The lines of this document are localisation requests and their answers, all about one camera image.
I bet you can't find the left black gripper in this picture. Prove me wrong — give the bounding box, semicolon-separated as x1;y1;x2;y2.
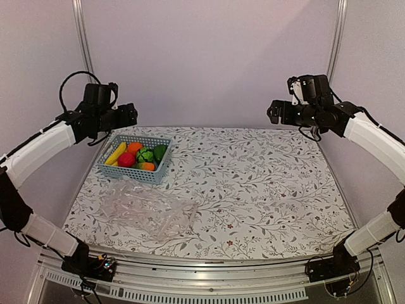
96;102;138;132

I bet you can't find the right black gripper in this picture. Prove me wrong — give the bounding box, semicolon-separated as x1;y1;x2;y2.
267;99;321;127

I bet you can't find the green toy cabbage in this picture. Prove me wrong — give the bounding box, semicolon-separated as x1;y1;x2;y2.
135;147;154;163

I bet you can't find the red toy apple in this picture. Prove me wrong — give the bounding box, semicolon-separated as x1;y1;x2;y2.
118;152;136;168

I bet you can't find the green orange toy mango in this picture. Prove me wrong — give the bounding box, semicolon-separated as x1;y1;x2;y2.
132;162;156;171

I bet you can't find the light blue plastic basket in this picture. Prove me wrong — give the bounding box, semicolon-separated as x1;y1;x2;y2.
97;135;172;184

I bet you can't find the clear zip top bag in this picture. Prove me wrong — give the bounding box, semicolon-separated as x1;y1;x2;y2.
100;175;198;241

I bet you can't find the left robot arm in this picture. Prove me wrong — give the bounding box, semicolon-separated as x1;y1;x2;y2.
1;103;138;275

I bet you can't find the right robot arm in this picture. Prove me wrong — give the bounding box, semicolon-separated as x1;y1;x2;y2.
267;100;404;276

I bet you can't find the orange toy orange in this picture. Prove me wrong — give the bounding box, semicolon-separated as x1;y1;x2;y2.
127;142;144;156

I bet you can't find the yellow toy banana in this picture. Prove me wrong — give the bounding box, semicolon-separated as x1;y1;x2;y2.
104;142;127;167

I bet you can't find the green toy pepper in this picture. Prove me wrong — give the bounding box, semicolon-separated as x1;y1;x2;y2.
153;144;167;163

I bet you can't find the floral tablecloth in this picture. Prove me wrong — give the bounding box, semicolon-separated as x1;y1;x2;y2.
64;127;355;260

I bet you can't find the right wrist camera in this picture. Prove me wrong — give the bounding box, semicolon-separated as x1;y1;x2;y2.
287;74;332;105

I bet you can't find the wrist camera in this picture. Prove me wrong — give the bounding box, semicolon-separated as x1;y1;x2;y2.
83;82;118;108
287;74;332;105

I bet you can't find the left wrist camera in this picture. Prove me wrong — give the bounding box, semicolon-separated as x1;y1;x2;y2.
83;82;118;108

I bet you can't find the right aluminium post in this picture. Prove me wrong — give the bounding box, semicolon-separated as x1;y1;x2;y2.
327;0;348;82

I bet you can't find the aluminium post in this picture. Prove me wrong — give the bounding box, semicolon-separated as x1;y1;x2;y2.
327;0;348;82
72;0;94;73

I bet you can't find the left aluminium post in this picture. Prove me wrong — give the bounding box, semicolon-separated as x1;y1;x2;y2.
72;0;94;73

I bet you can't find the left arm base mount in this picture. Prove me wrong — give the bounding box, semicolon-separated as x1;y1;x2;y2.
61;251;117;282

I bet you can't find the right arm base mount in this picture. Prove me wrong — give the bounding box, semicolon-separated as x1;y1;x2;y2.
304;250;360;282

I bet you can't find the aluminium front rail frame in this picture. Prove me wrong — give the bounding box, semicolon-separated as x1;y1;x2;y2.
25;246;399;303

